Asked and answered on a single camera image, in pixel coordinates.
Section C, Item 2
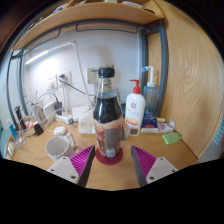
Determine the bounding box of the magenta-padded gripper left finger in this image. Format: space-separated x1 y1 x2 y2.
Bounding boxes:
46 144 97 188

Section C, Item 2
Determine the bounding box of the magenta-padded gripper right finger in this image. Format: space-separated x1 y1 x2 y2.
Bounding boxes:
130 144 179 188

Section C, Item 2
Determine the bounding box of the dark drink bottle black cap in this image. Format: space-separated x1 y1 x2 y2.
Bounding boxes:
92 65 124 158

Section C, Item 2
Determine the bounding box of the white speckled mug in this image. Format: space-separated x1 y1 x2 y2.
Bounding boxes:
45 132 77 163

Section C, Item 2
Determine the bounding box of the flat round red coaster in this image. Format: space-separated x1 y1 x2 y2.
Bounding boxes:
95 146 124 166

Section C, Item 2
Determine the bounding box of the small white desk thermometer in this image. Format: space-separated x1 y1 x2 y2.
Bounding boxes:
128 125 141 137

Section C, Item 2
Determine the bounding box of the small green sanitizer bottle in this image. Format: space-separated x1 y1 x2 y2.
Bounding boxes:
162 131 183 145

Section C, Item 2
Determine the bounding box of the small white oval case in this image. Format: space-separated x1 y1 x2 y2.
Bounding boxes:
53 125 68 136

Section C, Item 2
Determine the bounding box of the small blue box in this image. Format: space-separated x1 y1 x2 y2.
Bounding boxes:
140 113 159 134

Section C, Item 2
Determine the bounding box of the white tissue pack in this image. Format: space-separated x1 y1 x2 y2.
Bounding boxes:
77 109 98 135

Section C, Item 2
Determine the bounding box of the small pink white box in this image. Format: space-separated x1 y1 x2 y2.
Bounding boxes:
157 119 176 134

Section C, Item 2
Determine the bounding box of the white power strip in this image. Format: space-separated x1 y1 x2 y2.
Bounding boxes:
54 113 75 125

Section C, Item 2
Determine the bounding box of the small black plug adapter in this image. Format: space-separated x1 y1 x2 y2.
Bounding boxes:
33 123 45 136

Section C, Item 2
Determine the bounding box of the white lotion bottle red pump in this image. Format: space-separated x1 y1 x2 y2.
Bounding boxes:
124 79 147 128

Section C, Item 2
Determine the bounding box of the black charger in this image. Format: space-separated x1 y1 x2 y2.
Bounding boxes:
53 101 64 116

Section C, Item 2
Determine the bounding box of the white power adapter block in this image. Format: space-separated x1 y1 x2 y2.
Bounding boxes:
41 101 58 123

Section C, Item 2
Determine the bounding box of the white tape roll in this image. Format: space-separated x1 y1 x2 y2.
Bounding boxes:
6 141 17 156

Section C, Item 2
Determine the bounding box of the small blue capped bottle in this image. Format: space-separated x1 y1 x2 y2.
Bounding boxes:
8 123 19 141

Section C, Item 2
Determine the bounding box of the black handheld shaver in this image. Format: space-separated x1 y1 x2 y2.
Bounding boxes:
13 105 27 130

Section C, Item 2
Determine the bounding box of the striped hanging towel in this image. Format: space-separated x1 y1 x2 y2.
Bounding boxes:
213 116 224 146

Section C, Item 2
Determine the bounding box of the white desk lamp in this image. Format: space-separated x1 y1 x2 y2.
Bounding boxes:
24 39 96 123

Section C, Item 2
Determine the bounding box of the wooden shelf unit with items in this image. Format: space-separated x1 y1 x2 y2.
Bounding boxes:
11 0 166 53

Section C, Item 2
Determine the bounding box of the white wall socket panel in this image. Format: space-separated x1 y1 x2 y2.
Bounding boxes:
46 70 73 89

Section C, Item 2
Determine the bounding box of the white wall box blue label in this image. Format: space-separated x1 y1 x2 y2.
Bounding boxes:
87 67 100 84

